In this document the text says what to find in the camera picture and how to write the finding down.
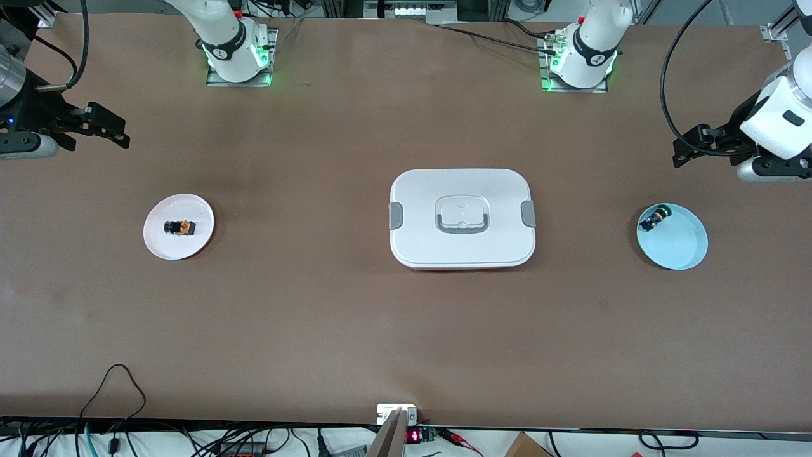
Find white lunch box grey clasps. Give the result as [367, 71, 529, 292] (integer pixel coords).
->
[388, 168, 537, 272]

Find brown cardboard box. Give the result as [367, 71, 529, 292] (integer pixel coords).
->
[504, 432, 554, 457]

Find black blue small component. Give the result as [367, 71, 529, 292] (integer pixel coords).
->
[639, 206, 673, 232]

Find light blue round plate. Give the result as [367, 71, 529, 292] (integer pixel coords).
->
[636, 202, 709, 271]

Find pink round plate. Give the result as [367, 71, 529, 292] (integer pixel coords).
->
[143, 193, 215, 261]

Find white power strip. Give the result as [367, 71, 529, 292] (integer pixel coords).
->
[365, 0, 459, 20]

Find grey aluminium profile bar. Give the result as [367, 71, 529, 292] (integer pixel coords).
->
[367, 409, 408, 457]

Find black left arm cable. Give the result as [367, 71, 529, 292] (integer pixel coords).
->
[660, 0, 737, 158]

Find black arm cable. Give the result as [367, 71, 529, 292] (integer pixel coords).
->
[660, 0, 737, 158]
[29, 0, 89, 93]

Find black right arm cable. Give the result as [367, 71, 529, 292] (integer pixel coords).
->
[29, 0, 89, 93]

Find aluminium corner bracket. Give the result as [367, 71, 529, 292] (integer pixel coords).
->
[760, 0, 797, 61]
[35, 0, 67, 30]

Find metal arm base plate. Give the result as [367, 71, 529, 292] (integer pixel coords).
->
[206, 29, 278, 88]
[539, 33, 610, 94]

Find thin black looped cable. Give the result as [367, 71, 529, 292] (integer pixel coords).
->
[79, 363, 148, 439]

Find black cable across table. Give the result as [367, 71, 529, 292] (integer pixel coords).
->
[431, 23, 562, 55]

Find black flat cable loop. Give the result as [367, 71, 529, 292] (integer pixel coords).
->
[638, 430, 700, 451]

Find small white bracket device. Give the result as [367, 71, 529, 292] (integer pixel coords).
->
[376, 404, 418, 425]

